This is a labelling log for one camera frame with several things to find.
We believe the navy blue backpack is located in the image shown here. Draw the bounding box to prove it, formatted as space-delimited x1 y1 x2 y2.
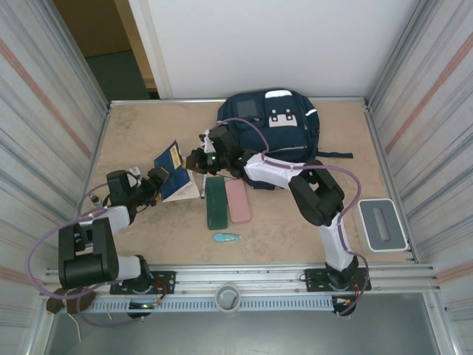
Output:
215 87 354 192

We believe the teal correction tape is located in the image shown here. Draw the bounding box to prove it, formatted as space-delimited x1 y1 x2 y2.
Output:
213 231 243 244

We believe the thin beige string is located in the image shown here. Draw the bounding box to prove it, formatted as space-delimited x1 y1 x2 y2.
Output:
67 313 83 343

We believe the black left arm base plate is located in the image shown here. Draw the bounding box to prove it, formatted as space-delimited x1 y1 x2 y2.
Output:
109 271 177 296

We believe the brown cloth bundle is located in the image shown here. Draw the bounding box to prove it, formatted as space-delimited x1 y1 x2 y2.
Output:
46 287 98 315

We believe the pink pencil case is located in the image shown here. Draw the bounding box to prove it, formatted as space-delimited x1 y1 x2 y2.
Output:
225 179 253 224

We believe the white slotted cable duct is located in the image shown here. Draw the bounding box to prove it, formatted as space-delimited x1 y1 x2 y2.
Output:
90 297 333 314

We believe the thin aluminium table edge rail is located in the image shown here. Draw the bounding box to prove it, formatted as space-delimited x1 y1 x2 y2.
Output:
109 96 372 108

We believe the small circuit board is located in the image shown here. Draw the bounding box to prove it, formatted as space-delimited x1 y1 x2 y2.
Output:
127 300 163 311

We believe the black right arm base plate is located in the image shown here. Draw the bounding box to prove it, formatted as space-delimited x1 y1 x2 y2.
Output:
302 268 372 295

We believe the blue notebook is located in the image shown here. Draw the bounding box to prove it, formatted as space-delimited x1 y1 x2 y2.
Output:
153 139 200 203

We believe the white door frame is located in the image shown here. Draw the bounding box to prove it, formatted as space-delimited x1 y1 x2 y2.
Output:
127 0 174 100

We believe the grey round cup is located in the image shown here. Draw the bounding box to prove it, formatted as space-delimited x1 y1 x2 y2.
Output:
214 283 242 314

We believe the wide aluminium mounting rail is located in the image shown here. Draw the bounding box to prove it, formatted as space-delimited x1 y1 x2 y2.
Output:
43 263 441 295

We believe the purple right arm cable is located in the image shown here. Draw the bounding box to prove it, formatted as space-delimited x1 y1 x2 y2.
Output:
208 117 372 317

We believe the green pencil case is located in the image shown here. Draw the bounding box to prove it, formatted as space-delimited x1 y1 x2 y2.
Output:
205 176 229 231

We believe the translucent corrugated side panel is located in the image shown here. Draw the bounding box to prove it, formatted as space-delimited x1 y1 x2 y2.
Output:
0 0 111 355
365 0 473 355

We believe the grey and white scale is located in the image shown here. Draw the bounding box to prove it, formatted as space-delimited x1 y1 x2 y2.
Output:
356 198 409 254

